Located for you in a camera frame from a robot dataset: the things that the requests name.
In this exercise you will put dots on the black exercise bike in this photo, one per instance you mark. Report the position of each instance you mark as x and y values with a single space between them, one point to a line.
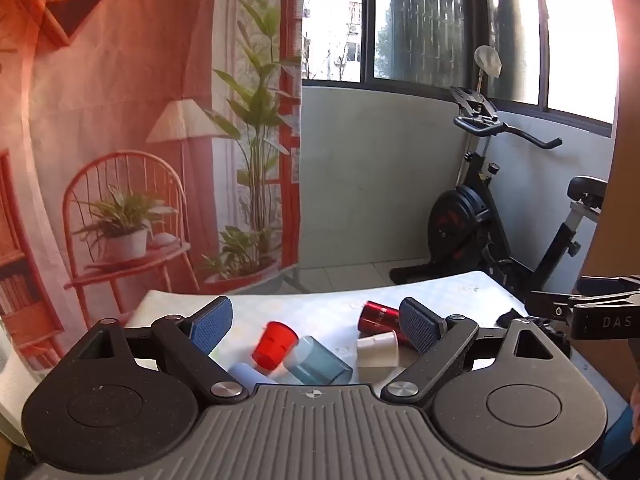
475 220

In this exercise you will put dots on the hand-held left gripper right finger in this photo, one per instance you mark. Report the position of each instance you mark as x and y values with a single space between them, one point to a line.
417 326

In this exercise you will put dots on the white patterned tablecloth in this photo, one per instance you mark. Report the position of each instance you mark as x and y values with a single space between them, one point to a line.
320 310

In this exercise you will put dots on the printed wall tapestry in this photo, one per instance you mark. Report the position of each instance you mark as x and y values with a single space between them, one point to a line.
125 135

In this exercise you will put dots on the red plastic cup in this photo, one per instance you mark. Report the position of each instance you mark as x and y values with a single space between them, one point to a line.
272 345

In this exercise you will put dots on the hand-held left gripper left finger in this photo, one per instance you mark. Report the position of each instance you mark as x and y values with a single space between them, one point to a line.
212 327

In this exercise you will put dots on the white bag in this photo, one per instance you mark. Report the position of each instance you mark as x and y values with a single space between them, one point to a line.
488 60

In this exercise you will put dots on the translucent blue cup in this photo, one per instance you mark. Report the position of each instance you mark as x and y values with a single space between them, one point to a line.
320 362

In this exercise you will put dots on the light blue cup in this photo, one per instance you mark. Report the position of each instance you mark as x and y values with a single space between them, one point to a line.
250 375

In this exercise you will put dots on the black framed window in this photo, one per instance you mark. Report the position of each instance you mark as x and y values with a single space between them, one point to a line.
425 25

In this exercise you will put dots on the person's blue trouser leg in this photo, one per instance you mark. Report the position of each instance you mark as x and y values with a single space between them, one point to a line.
622 440

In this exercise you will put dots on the white cup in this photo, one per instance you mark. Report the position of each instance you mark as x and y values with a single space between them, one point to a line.
377 350

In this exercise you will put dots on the dark red metallic cup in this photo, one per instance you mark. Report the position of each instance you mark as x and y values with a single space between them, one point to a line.
377 317

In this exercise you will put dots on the brown board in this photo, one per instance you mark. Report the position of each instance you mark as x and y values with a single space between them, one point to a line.
622 160

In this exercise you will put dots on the black cloth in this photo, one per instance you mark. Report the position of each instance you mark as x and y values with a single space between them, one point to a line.
510 316

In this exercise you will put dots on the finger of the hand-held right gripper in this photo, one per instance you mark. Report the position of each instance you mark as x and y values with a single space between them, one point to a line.
552 306
610 284

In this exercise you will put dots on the grey metal table leg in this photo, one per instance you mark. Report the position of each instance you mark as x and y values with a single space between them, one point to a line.
296 280

